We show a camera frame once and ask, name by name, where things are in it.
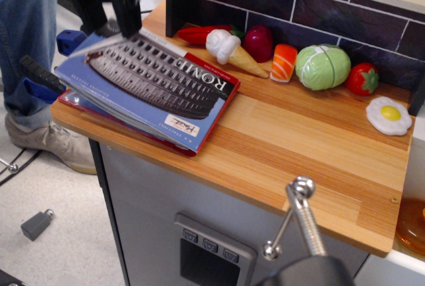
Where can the Rome spiral-bound book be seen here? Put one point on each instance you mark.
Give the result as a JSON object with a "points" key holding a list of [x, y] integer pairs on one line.
{"points": [[152, 85]]}

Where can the black office chair base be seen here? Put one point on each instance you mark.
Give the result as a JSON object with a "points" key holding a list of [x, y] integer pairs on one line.
{"points": [[68, 5]]}

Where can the person's jeans leg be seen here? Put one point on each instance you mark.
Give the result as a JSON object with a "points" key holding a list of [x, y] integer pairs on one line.
{"points": [[28, 28]]}

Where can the red toy chili pepper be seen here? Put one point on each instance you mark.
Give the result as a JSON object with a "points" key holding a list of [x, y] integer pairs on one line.
{"points": [[198, 35]]}

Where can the blue bar clamp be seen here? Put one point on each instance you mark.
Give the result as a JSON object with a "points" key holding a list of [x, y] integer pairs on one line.
{"points": [[41, 84]]}

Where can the toy ice cream cone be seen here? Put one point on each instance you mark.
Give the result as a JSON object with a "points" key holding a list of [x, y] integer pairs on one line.
{"points": [[226, 48]]}

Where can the beige sneaker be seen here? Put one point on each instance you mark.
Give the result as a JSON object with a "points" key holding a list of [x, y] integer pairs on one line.
{"points": [[71, 148]]}

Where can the purple toy onion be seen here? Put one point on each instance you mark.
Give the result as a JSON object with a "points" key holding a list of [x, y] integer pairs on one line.
{"points": [[259, 44]]}

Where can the toy salmon sushi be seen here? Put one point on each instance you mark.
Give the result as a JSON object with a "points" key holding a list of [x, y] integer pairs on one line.
{"points": [[283, 63]]}

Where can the grey toy kitchen cabinet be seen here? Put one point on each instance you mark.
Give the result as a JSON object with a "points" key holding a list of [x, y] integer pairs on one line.
{"points": [[143, 199]]}

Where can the green toy cabbage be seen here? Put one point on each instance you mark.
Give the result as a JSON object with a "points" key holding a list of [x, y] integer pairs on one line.
{"points": [[321, 67]]}

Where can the grey block on floor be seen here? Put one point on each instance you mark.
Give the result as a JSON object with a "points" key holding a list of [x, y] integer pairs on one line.
{"points": [[37, 224]]}

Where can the red toy strawberry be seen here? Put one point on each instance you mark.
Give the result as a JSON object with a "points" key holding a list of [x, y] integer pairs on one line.
{"points": [[363, 79]]}

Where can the grey oven control panel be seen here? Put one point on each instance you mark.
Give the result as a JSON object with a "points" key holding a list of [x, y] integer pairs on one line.
{"points": [[205, 256]]}

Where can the toy fried egg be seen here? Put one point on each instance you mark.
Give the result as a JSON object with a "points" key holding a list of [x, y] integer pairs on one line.
{"points": [[389, 117]]}

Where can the orange plastic bowl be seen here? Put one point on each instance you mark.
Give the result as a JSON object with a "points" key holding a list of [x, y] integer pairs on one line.
{"points": [[410, 225]]}

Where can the small silver clamp handle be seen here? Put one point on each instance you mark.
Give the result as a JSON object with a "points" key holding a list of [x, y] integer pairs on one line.
{"points": [[11, 167]]}

